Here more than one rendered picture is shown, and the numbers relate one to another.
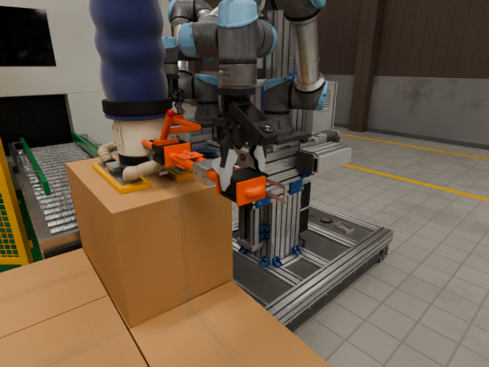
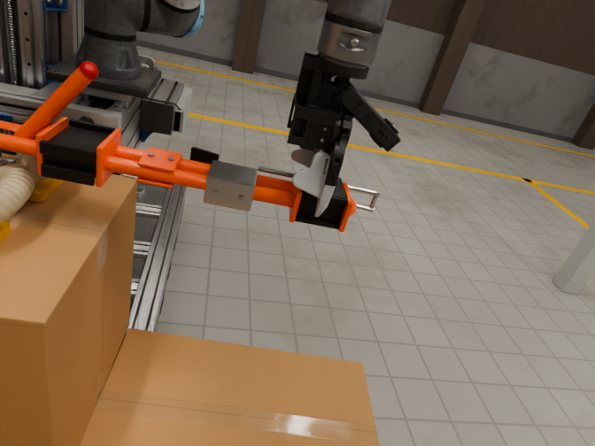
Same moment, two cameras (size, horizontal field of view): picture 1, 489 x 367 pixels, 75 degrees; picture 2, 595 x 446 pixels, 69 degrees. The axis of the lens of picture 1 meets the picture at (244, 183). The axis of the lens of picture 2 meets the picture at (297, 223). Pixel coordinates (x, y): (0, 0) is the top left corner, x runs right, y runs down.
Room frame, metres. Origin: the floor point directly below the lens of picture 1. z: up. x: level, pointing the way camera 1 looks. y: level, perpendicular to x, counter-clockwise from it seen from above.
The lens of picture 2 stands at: (0.39, 0.54, 1.36)
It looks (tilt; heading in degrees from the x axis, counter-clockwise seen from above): 29 degrees down; 298
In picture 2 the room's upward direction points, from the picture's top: 16 degrees clockwise
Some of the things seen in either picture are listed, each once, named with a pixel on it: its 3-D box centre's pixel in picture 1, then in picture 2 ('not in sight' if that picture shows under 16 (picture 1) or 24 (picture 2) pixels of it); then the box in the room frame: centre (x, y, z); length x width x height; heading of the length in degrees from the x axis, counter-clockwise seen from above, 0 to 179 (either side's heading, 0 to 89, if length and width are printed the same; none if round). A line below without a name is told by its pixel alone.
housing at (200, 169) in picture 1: (209, 172); (231, 185); (0.76, 0.09, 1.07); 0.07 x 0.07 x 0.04; 37
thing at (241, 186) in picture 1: (240, 185); (319, 201); (0.65, 0.01, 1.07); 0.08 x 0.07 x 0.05; 37
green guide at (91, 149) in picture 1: (96, 149); not in sight; (2.79, 1.32, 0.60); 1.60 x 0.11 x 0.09; 38
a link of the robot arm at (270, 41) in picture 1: (248, 38); not in sight; (0.77, -0.01, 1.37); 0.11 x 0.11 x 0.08; 68
